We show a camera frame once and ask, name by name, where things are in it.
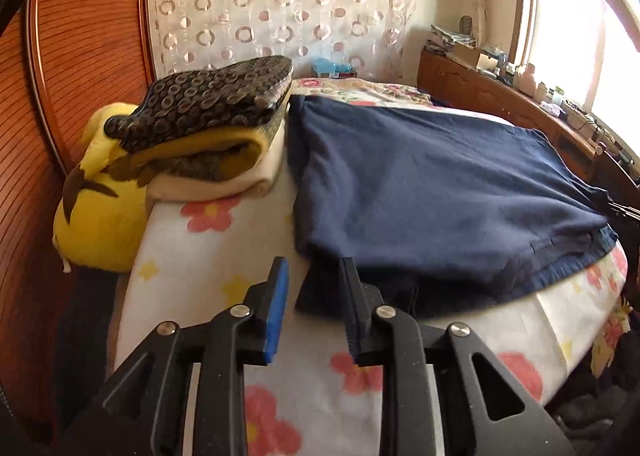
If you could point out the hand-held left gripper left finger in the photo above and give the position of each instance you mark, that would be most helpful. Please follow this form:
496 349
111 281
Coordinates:
276 316

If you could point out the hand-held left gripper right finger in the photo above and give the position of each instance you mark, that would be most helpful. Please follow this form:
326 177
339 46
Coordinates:
356 316

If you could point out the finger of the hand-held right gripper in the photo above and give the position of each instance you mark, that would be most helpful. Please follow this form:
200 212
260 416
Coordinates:
625 212

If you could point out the navy blue t-shirt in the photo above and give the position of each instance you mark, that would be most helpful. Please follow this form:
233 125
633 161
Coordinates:
425 186

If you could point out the white flower print sheet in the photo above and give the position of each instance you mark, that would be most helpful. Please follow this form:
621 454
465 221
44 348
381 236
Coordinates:
200 261

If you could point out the pale pink bottle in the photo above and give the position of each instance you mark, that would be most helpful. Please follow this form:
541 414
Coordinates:
526 80

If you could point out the yellow folded cloth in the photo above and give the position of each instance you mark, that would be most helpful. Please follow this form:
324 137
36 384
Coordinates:
215 146

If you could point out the wooden framed window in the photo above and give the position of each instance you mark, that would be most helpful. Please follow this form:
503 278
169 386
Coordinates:
565 36

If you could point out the yellow plush toy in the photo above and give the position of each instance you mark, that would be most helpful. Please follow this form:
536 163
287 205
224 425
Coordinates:
100 231

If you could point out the wooden cabinet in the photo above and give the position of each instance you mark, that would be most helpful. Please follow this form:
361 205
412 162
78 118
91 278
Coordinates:
475 86

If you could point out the cardboard box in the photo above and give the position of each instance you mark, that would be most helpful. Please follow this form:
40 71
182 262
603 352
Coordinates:
472 55

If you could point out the floral blanket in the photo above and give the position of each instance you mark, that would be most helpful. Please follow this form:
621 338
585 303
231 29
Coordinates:
350 88

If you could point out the dark circle-patterned folded cloth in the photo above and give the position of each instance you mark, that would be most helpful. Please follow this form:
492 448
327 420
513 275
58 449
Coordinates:
210 91

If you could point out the woven hand fan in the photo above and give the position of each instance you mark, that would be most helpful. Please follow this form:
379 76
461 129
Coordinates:
466 25

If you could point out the stack of folded fabrics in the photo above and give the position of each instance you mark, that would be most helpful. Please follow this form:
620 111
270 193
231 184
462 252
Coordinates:
450 37

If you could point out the circle-patterned sheer curtain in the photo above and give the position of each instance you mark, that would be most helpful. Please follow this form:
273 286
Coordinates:
275 1

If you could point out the wooden louvred wardrobe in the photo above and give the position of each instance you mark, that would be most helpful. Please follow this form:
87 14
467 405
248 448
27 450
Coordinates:
75 61

